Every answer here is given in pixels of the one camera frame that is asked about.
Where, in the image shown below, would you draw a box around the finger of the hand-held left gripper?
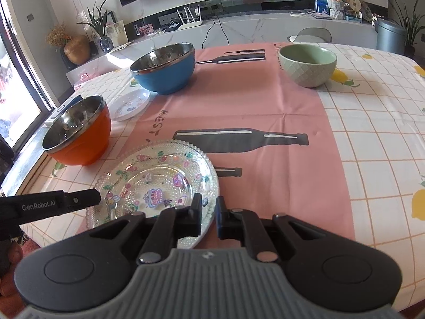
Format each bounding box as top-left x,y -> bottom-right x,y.
64,188 -> 102,213

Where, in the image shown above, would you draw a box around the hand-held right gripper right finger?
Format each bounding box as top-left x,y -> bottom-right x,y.
215,196 -> 333,263

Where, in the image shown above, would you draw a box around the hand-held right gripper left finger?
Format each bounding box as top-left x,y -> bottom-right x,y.
88,193 -> 203,265

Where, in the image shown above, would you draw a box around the orange steel-lined bowl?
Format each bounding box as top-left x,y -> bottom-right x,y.
41,95 -> 112,167

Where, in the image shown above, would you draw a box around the printed clear glass plate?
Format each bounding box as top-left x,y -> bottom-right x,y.
86,141 -> 220,250

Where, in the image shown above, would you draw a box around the white floral plate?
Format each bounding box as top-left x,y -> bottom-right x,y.
109,89 -> 151,122

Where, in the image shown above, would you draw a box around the blue steel-lined bowl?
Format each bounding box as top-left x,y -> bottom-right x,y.
129,43 -> 196,95

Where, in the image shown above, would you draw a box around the green ceramic bowl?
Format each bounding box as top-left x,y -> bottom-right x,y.
278,44 -> 338,88

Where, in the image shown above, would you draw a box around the blue and white box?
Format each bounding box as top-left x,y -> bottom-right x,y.
44,95 -> 83,127

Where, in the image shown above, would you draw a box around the pink and checked tablecloth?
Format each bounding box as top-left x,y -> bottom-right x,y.
20,41 -> 425,306

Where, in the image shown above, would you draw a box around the brown gourd vase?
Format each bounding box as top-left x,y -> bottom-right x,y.
63,35 -> 91,66

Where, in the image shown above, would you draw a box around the blue and white vase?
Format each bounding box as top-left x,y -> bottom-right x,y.
99,35 -> 114,54

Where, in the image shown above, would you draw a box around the dried yellow flowers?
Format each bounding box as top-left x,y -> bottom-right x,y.
46,23 -> 72,49

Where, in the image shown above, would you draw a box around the framed drawing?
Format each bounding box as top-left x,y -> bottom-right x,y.
106,20 -> 127,46

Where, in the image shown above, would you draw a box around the green leafy plant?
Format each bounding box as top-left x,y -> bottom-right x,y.
77,0 -> 115,38

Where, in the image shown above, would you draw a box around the white router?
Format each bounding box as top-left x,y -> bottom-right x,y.
176,4 -> 204,31

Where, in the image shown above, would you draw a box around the white marble cabinet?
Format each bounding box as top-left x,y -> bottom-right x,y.
65,8 -> 382,81

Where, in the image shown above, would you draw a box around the grey chair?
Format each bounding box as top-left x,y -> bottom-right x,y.
289,27 -> 333,44

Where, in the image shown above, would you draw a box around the teddy bear in white basket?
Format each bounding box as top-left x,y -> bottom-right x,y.
325,0 -> 348,19

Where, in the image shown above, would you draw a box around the grey trash can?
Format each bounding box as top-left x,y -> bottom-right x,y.
376,19 -> 407,56

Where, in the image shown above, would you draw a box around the round paper fan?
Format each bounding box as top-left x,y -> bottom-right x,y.
348,0 -> 365,19

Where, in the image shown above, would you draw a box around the tall green potted plant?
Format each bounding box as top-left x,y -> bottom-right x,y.
381,0 -> 425,59

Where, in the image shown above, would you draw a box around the black cable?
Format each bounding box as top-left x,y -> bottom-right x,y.
202,15 -> 233,49

